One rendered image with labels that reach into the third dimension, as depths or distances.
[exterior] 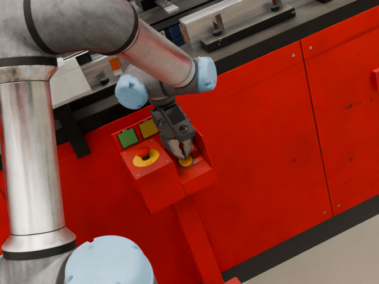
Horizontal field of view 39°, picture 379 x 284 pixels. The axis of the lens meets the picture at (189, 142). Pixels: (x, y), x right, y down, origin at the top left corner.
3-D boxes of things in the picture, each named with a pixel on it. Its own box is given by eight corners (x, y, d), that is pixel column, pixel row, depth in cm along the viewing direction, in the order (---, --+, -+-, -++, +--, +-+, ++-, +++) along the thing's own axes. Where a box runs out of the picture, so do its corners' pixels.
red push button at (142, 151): (142, 167, 137) (137, 155, 135) (137, 159, 140) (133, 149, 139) (155, 160, 138) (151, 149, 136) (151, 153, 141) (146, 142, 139)
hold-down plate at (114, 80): (30, 131, 150) (25, 121, 148) (28, 123, 155) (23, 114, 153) (127, 88, 154) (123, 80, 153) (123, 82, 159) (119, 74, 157)
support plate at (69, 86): (23, 121, 128) (21, 118, 127) (17, 84, 150) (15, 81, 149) (92, 92, 131) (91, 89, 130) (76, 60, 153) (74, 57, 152)
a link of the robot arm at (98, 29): (97, -54, 72) (218, 52, 117) (31, -37, 77) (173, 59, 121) (95, 27, 71) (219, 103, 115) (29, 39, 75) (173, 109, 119)
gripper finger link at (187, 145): (188, 146, 148) (180, 120, 143) (197, 156, 144) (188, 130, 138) (178, 151, 148) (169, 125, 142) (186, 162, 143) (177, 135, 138)
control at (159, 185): (150, 214, 138) (127, 160, 129) (133, 185, 152) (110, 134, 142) (217, 181, 142) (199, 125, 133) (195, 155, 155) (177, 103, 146)
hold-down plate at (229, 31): (208, 53, 158) (206, 44, 157) (202, 48, 163) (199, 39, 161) (296, 16, 163) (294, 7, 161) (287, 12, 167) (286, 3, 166)
